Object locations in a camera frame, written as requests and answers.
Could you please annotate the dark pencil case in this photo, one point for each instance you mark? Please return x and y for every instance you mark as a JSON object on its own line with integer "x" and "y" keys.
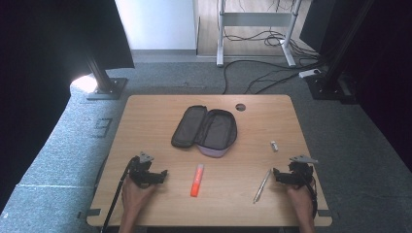
{"x": 207, "y": 131}

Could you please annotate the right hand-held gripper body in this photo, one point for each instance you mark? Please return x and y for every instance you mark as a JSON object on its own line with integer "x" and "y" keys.
{"x": 299, "y": 173}

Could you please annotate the white metal desk frame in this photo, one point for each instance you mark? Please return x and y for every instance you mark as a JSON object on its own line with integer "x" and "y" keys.
{"x": 257, "y": 19}

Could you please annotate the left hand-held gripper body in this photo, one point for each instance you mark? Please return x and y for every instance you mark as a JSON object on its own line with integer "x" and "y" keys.
{"x": 142, "y": 173}

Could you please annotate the clear frosted pen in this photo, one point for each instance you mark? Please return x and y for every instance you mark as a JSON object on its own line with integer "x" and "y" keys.
{"x": 261, "y": 187}

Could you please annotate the person's right hand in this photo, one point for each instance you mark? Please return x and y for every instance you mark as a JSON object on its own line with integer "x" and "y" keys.
{"x": 299, "y": 200}

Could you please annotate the orange highlighter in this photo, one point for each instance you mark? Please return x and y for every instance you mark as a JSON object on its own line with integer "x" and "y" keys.
{"x": 197, "y": 181}

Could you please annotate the white board panel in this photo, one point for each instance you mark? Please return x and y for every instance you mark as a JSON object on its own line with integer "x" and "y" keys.
{"x": 155, "y": 22}

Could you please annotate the small white eraser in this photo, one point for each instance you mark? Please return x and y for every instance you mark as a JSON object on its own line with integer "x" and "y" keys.
{"x": 274, "y": 146}

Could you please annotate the dark curtain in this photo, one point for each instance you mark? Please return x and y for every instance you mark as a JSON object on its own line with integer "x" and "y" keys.
{"x": 39, "y": 81}
{"x": 385, "y": 81}

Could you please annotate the white power strip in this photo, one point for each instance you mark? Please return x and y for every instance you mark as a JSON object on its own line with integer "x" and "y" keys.
{"x": 310, "y": 73}

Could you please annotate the black metal stand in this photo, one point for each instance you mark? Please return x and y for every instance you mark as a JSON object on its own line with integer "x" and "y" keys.
{"x": 103, "y": 81}
{"x": 333, "y": 81}

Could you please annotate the person's left hand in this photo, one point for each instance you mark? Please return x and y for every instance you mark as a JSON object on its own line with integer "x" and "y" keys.
{"x": 136, "y": 197}

